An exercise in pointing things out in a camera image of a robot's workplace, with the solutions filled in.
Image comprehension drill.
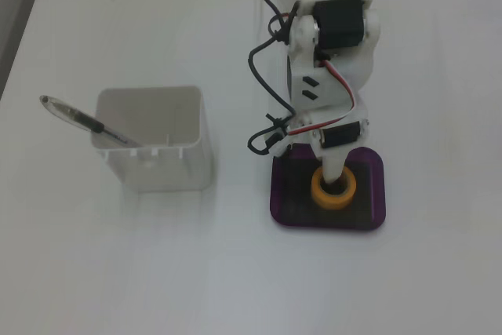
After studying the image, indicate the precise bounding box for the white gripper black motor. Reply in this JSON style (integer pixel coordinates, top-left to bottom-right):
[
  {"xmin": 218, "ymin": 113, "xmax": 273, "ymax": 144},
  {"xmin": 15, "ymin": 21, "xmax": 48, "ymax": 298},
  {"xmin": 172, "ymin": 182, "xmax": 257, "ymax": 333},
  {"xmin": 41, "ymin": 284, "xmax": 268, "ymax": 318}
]
[{"xmin": 287, "ymin": 108, "xmax": 372, "ymax": 186}]

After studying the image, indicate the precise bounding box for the yellow tape roll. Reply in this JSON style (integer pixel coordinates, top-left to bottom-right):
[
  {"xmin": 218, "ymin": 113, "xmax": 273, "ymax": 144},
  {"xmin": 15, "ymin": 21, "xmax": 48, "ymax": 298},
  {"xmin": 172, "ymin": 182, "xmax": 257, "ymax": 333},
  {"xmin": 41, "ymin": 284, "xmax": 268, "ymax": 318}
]
[{"xmin": 310, "ymin": 166, "xmax": 358, "ymax": 210}]

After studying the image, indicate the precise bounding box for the purple metal tray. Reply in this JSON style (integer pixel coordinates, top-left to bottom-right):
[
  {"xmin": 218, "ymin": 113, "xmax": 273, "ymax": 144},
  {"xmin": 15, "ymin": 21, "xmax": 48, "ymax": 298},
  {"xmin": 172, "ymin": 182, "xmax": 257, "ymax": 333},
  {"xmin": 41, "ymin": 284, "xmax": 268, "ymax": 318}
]
[{"xmin": 269, "ymin": 142, "xmax": 387, "ymax": 233}]

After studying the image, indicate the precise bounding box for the white plastic pen holder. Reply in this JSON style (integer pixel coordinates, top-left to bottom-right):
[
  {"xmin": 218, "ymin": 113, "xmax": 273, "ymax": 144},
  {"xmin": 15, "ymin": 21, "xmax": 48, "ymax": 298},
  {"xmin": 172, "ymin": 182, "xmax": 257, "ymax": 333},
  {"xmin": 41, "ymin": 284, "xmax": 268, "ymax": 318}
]
[{"xmin": 90, "ymin": 84, "xmax": 215, "ymax": 194}]

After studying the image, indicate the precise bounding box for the black ballpoint pen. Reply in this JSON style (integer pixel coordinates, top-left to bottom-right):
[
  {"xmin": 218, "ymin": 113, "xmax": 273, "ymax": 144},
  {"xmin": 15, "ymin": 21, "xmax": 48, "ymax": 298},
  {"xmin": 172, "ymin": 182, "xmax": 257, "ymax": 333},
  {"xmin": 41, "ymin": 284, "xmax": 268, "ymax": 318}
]
[{"xmin": 38, "ymin": 94, "xmax": 144, "ymax": 148}]

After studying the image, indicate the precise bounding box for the red and white servo wire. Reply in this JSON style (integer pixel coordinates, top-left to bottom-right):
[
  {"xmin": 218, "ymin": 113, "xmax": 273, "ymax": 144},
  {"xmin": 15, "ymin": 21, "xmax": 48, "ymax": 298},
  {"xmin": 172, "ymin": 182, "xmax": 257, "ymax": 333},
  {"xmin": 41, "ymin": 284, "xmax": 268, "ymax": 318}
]
[{"xmin": 288, "ymin": 58, "xmax": 361, "ymax": 136}]

